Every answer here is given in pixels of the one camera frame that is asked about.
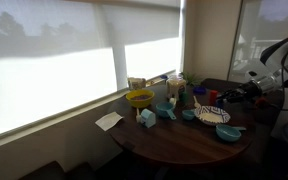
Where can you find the white plastic spoon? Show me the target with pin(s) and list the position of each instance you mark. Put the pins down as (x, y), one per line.
(196, 103)

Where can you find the blue patterned paper plate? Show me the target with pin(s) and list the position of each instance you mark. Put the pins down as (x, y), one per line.
(211, 115)

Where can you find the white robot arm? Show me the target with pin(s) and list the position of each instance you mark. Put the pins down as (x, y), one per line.
(275, 59)

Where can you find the glass sugar jar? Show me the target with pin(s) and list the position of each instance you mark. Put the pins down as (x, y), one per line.
(176, 85)

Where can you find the green cylinder block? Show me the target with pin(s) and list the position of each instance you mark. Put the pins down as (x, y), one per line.
(184, 97)

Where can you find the small teal cup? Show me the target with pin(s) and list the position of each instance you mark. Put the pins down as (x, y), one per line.
(188, 115)

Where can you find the blue cylinder block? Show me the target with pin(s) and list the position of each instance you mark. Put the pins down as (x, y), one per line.
(220, 104)

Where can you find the yellow bowl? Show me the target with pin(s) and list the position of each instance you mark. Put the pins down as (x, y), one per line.
(140, 98)

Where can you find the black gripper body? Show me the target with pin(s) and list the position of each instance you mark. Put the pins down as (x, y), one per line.
(243, 92)

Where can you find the teal measuring cup with handle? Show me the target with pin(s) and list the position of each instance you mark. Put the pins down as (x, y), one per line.
(165, 110)

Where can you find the white paper sheet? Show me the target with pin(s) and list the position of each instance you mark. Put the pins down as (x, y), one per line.
(108, 121)

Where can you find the light blue small box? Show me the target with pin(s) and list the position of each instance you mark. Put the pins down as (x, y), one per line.
(148, 118)

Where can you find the dark blue bowl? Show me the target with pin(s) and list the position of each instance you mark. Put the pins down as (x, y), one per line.
(199, 90)

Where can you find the small green plant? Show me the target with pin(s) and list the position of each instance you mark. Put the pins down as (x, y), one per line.
(191, 79)

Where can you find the teal measuring scoop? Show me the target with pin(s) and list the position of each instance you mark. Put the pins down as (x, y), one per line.
(229, 133)

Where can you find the dark chair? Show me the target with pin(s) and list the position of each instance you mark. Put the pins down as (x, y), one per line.
(255, 159)

